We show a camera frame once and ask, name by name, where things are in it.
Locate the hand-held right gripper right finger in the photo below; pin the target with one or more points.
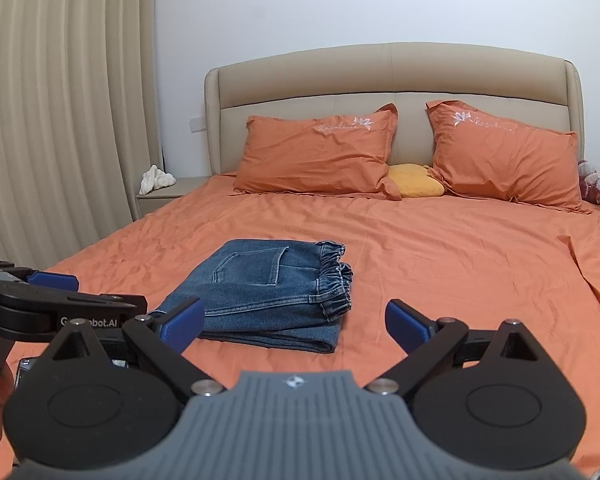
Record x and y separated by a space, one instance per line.
405 325

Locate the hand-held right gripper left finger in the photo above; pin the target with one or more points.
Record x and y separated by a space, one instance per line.
182 325

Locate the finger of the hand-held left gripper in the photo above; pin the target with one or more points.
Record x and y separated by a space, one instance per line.
52 281
55 299

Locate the blue denim pants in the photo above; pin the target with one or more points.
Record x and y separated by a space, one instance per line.
260 300

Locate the beige nightstand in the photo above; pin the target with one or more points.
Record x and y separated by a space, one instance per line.
170 192

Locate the white coral ornament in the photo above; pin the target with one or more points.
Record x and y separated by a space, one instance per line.
155 180

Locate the yellow cushion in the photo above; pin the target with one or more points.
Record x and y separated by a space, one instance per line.
415 180

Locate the beige curtain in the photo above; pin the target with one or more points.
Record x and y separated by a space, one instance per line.
60 110

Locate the orange pillow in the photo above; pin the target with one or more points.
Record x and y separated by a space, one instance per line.
320 155
505 155

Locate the beige padded headboard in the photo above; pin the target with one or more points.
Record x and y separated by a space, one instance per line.
380 75

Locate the white wall socket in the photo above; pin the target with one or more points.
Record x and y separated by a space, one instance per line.
197 125

